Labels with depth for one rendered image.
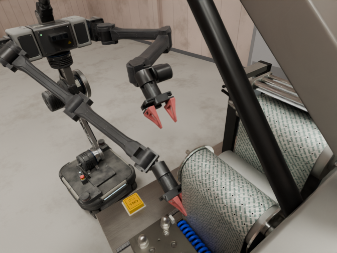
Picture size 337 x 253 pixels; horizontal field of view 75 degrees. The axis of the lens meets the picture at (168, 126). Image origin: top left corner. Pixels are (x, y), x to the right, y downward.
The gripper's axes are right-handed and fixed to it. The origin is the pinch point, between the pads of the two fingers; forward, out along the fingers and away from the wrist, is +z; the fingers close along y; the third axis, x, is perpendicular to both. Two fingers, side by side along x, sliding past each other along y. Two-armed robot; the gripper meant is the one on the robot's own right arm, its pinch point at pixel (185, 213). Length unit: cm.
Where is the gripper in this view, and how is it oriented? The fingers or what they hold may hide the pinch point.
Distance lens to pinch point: 81.6
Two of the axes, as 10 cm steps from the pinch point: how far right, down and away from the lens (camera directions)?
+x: 2.4, -4.5, -8.6
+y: -8.2, 3.8, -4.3
